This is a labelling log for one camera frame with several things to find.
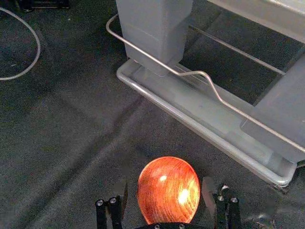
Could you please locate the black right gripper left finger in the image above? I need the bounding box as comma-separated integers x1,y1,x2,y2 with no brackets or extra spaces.
94,177,130,229

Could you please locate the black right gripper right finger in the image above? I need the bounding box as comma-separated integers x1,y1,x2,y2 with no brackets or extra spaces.
202,177,241,229

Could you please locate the red-brown wooden spoon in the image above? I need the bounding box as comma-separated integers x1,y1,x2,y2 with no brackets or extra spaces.
137,156,201,226

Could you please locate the black table cloth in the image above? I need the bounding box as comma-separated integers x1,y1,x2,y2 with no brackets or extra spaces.
0,0,305,229

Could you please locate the shallow plastic drip tray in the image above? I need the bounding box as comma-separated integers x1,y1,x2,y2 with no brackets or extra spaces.
116,58,298,189

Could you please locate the rack with steel bars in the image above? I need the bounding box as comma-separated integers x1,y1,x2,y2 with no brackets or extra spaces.
106,0,305,164

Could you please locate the dark object on cloth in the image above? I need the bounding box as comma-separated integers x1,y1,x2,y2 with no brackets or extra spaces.
14,0,70,13

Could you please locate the thin white cable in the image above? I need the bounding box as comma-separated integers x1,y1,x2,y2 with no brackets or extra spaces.
0,7,41,81

